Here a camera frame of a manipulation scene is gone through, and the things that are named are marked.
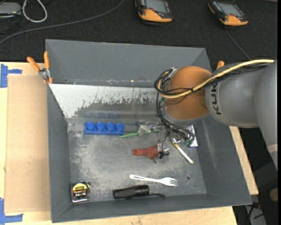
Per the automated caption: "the red-brown toy piece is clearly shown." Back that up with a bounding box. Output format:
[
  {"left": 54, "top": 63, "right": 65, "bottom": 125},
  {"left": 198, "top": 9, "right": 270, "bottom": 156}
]
[{"left": 132, "top": 145, "right": 159, "bottom": 160}]

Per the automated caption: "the white stick with brass end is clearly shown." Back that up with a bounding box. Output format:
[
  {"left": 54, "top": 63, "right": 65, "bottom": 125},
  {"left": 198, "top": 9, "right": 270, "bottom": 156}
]
[{"left": 170, "top": 138, "right": 194, "bottom": 165}]

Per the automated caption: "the white plastic fork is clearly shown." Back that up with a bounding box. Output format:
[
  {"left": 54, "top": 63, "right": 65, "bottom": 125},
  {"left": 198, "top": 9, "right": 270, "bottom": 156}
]
[{"left": 129, "top": 174, "right": 179, "bottom": 188}]

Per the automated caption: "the black flashlight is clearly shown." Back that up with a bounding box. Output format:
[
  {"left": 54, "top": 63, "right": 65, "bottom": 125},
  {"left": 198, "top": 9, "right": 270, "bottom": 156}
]
[{"left": 112, "top": 184, "right": 166, "bottom": 200}]

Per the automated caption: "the grey metal bin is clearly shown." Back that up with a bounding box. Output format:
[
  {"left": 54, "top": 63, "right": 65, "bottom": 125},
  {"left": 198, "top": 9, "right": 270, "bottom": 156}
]
[{"left": 45, "top": 39, "right": 253, "bottom": 223}]

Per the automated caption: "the blue studded toy block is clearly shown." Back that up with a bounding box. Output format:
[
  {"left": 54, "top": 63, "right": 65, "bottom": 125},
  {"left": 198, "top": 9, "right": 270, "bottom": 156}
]
[{"left": 84, "top": 121, "right": 126, "bottom": 136}]

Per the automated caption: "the yellow and black tape measure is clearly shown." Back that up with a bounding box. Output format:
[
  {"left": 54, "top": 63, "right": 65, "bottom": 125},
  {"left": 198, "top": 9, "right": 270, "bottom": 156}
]
[{"left": 71, "top": 181, "right": 91, "bottom": 203}]

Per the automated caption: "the brown cardboard board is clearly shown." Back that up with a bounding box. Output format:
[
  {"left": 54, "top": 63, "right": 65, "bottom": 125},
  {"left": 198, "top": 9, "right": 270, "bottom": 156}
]
[{"left": 4, "top": 75, "right": 51, "bottom": 214}]

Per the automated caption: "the green handled brush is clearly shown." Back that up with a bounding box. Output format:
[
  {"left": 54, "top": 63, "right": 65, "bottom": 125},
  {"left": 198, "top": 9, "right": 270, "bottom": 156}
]
[{"left": 119, "top": 123, "right": 160, "bottom": 139}]

